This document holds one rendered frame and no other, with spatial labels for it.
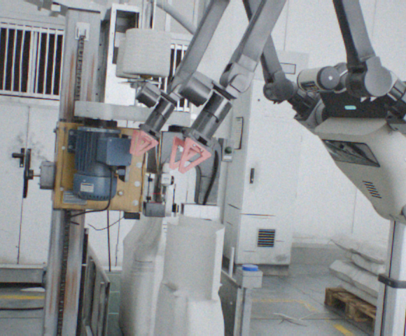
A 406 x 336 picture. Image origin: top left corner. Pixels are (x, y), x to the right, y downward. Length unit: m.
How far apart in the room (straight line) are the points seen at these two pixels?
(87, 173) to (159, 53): 0.48
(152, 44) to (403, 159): 0.93
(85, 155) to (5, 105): 2.92
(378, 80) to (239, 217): 4.69
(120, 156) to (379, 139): 0.85
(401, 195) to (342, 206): 5.36
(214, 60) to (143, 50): 3.44
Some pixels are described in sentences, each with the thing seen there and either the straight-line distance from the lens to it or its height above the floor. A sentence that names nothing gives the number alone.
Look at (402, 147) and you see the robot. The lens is 1.91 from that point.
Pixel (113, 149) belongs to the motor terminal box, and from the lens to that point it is 2.18.
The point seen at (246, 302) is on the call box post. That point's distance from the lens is 2.56.
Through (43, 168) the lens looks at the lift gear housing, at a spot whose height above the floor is 1.16.
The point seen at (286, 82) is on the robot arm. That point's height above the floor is 1.54.
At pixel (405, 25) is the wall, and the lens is 7.69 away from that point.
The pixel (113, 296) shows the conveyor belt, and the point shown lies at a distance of 3.78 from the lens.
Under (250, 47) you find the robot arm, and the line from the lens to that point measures 1.57.
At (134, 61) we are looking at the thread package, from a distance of 2.28.
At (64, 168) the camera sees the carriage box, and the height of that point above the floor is 1.17.
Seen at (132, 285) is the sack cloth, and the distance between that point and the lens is 2.85.
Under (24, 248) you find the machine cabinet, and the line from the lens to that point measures 5.25.
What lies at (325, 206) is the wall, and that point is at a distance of 7.25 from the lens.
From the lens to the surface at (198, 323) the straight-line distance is 2.12.
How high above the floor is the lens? 1.36
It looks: 3 degrees down
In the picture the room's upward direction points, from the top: 5 degrees clockwise
